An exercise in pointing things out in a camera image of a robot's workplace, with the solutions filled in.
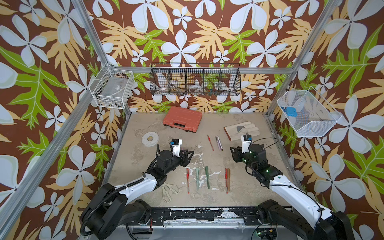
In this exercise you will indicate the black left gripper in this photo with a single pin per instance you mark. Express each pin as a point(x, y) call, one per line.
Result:
point(183, 158)

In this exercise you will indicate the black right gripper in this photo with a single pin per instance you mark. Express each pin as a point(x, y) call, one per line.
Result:
point(238, 153)

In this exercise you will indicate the tan brown pen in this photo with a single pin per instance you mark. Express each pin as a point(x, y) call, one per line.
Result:
point(229, 176)

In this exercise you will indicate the red brown pen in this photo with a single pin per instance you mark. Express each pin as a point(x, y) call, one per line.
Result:
point(226, 179)

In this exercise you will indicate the pink marker pen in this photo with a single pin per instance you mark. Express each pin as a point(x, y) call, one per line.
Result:
point(218, 143)

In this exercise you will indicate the brown white marker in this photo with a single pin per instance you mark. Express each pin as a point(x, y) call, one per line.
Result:
point(220, 141)

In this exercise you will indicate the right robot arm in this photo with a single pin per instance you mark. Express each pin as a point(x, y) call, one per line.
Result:
point(312, 221)

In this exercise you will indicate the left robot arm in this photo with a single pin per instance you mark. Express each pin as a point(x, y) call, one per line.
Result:
point(108, 207)

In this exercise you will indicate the light green pen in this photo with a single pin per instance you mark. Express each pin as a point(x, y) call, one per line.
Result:
point(197, 178)

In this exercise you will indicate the dark green pen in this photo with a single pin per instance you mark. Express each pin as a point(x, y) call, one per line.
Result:
point(207, 176)

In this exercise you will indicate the white canvas work glove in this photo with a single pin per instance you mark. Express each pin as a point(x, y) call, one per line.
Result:
point(234, 132)

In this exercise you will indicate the red plastic tool case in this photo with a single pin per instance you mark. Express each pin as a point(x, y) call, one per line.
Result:
point(184, 119)

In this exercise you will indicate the white tape roll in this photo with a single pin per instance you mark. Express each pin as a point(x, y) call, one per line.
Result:
point(150, 139)

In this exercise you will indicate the blue object in basket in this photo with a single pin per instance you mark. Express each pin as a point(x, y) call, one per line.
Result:
point(291, 112)

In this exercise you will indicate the white mesh basket right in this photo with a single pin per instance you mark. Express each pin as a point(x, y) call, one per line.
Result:
point(316, 116)

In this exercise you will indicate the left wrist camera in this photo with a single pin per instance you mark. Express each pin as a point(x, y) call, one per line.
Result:
point(175, 145)

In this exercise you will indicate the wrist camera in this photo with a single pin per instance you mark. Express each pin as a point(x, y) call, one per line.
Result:
point(175, 145)
point(246, 142)

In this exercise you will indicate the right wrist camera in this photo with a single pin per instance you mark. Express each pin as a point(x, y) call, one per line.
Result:
point(246, 142)

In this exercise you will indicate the beige handled scissors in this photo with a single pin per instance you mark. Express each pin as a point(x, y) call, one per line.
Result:
point(167, 189)

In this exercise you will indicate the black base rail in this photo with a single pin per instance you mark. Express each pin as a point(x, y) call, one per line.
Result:
point(245, 216)

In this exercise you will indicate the black wire basket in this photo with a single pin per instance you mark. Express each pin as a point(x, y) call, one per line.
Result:
point(212, 79)

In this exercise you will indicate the white wire basket left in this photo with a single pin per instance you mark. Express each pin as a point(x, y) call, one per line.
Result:
point(112, 87)

